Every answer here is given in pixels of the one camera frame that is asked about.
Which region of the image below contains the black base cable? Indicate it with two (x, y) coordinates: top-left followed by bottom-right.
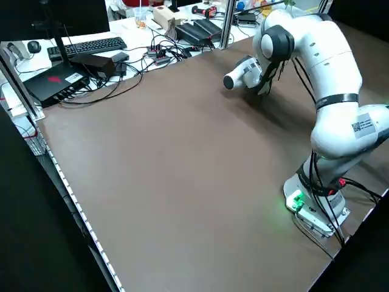
(293, 145), (382, 262)

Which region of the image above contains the aluminium table edge rail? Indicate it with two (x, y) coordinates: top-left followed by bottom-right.
(29, 115), (126, 292)

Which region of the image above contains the black keyboard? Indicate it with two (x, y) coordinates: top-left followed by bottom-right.
(47, 36), (128, 62)

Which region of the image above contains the grey headset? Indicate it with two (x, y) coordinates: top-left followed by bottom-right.
(6, 41), (33, 61)

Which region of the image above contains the black desk cable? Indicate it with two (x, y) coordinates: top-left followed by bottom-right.
(58, 67), (146, 106)

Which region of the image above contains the brown pouch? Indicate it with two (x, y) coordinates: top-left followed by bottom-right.
(165, 17), (180, 40)

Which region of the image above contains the small black adapter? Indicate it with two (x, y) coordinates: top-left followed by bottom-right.
(111, 50), (131, 63)

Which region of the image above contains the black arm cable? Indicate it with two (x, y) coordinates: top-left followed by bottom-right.
(291, 57), (320, 105)

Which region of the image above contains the aluminium frame post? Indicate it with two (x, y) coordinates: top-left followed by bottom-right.
(219, 0), (237, 49)
(0, 47), (46, 122)

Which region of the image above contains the tan cardboard box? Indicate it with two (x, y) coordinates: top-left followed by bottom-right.
(152, 5), (184, 31)

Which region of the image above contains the dark brown box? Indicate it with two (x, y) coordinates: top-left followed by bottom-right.
(69, 54), (117, 79)

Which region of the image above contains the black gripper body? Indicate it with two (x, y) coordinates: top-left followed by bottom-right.
(256, 68), (275, 96)

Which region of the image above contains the clear plastic cup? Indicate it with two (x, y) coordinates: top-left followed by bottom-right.
(133, 7), (148, 30)

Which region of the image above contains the red and black tool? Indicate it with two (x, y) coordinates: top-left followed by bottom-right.
(190, 5), (219, 17)

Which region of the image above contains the black computer monitor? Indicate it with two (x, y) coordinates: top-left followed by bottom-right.
(0, 0), (111, 68)

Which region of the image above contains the black box with red logo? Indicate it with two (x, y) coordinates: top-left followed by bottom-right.
(23, 62), (92, 108)

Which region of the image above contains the black docking station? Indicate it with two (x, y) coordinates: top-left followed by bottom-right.
(236, 12), (258, 27)

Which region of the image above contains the grey usb hub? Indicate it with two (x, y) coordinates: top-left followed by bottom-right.
(146, 43), (177, 66)

